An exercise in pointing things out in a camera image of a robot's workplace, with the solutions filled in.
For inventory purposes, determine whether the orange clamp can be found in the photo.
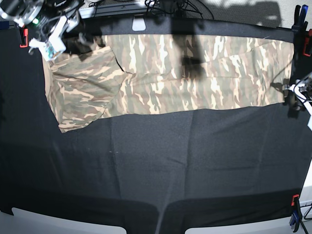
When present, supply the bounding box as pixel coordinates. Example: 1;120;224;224
289;194;302;233
302;29;312;57
19;28;28;48

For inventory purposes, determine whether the orange clamp top left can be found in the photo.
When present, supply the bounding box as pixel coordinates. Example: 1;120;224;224
19;28;28;48

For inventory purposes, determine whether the blue clamp top right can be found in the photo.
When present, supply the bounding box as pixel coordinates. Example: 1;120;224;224
292;4;308;34

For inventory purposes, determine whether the black table cloth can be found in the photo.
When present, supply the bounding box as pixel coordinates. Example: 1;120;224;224
0;17;312;234

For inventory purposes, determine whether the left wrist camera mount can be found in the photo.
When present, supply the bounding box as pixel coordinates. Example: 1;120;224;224
283;78;312;130

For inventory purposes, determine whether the orange clamp top right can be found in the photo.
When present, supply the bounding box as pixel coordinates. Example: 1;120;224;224
302;29;312;57

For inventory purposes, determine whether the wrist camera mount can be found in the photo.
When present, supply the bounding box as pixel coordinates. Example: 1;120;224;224
29;15;80;61
283;78;312;130

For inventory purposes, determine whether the orange clamp bottom right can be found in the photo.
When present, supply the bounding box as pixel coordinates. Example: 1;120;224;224
289;194;302;233

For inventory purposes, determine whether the white tape patch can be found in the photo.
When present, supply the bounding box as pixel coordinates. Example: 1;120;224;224
132;16;146;32

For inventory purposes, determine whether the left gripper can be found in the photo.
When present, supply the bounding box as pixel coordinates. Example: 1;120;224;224
282;84;305;118

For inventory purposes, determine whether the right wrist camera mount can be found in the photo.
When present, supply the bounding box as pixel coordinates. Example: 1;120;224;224
29;15;80;61

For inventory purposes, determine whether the camouflage t-shirt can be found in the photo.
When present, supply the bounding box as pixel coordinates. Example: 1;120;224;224
42;34;294;133

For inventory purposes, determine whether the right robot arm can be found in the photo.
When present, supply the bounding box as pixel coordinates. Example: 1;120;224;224
0;0;94;61

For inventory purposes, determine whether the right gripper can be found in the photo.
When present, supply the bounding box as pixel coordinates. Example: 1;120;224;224
62;33;98;55

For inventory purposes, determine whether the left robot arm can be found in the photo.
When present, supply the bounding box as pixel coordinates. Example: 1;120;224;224
282;73;312;116

